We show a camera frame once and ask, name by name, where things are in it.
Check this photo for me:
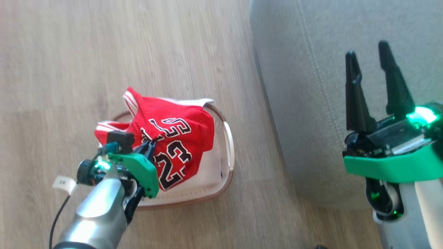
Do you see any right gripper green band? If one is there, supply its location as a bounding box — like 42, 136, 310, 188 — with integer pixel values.
342, 40, 443, 184

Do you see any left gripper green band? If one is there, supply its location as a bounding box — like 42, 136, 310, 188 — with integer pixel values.
77, 140, 160, 222

